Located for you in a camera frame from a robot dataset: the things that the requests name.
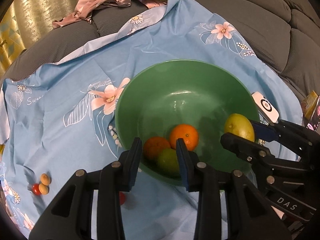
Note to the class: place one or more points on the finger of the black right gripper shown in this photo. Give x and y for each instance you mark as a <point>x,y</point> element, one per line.
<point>245,147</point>
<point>300,140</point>

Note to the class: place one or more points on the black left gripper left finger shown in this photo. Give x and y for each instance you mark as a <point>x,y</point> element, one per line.
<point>69,214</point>

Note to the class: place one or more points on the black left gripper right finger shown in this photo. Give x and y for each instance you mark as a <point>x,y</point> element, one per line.
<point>249,215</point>

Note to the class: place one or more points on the tan longan fruit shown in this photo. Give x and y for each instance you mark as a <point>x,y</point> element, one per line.
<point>45,179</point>
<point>43,189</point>

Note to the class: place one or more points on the yellow lemon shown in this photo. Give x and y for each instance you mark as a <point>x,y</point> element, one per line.
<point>239,125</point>

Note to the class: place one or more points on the small red tomato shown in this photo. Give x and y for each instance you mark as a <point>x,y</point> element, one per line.
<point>35,189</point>

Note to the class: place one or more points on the red cherry tomato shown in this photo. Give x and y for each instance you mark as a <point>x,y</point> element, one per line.
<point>122,198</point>

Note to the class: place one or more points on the bright orange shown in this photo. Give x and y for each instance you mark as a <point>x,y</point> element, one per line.
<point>186,132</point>

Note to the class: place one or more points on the green lime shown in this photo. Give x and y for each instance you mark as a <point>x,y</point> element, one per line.
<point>168,163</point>

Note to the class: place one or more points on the dark orange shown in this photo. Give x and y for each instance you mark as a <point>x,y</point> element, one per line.
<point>154,146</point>

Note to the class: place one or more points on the yellow snack packet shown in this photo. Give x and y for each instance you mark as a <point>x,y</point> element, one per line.
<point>311,112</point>

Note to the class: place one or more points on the green plastic bowl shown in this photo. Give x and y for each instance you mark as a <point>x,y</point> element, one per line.
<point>185,92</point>

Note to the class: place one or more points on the light blue floral sheet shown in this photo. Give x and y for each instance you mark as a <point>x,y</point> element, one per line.
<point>62,117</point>

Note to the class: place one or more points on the grey sofa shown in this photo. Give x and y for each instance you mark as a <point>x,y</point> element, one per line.
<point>283,33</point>

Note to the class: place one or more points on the gold curtain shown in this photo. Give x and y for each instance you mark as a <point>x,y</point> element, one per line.
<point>29,40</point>

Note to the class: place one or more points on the pink cloth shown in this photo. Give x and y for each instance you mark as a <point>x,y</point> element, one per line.
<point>84,8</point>

